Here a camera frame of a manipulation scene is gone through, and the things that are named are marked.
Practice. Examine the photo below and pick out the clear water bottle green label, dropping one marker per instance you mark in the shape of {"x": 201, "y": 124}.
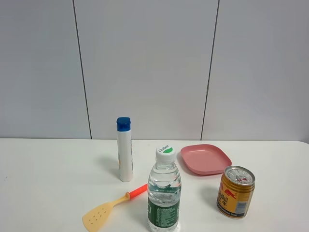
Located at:
{"x": 164, "y": 191}

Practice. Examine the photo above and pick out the white tube blue cap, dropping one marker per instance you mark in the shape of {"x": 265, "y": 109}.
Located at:
{"x": 124, "y": 143}

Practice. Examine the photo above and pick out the pink square plate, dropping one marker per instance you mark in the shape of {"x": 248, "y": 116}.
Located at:
{"x": 205, "y": 159}

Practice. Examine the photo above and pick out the gold energy drink can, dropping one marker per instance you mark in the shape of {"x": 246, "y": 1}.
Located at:
{"x": 235, "y": 192}

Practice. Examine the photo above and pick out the yellow spatula orange handle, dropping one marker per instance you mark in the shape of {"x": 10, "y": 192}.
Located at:
{"x": 97, "y": 217}

